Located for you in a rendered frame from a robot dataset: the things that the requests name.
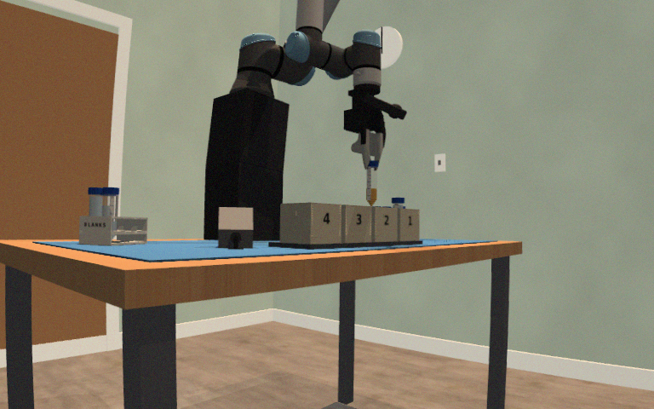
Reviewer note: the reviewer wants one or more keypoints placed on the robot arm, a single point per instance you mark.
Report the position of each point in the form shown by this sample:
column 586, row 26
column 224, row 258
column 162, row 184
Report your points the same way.
column 261, row 60

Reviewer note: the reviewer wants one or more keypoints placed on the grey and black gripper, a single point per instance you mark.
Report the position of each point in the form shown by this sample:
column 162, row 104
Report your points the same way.
column 362, row 120

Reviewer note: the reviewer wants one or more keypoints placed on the beige tube rack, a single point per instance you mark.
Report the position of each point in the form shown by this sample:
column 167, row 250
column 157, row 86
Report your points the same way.
column 97, row 230

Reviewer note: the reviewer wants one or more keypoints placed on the beige bucket adapter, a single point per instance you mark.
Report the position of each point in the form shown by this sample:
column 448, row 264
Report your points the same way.
column 355, row 223
column 310, row 223
column 408, row 224
column 384, row 223

